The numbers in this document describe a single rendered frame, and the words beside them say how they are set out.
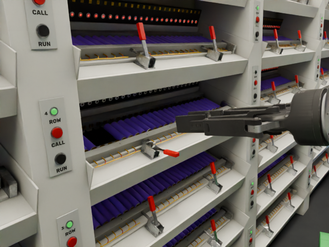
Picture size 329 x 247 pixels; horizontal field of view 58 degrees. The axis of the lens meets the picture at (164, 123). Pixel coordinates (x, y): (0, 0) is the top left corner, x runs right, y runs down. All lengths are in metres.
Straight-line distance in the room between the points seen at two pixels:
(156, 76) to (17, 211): 0.36
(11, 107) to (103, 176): 0.22
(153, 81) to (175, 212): 0.36
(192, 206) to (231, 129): 0.46
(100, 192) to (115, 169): 0.06
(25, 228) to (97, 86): 0.25
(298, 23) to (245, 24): 0.70
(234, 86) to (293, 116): 0.60
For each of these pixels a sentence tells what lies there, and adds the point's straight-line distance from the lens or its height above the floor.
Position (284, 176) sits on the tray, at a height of 0.31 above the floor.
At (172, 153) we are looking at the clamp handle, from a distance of 0.62.
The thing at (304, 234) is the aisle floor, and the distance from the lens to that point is 1.72.
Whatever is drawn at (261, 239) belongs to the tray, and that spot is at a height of 0.11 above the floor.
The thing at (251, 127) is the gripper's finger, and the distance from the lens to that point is 0.40.
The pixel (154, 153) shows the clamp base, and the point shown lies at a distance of 0.67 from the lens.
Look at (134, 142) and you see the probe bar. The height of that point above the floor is 0.72.
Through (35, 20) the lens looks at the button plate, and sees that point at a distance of 0.48.
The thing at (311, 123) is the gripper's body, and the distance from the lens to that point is 0.40.
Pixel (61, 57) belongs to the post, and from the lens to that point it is 0.49.
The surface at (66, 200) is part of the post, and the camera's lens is 0.54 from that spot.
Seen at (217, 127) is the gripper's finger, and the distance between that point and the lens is 0.44.
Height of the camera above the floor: 0.92
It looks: 14 degrees down
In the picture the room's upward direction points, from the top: 3 degrees counter-clockwise
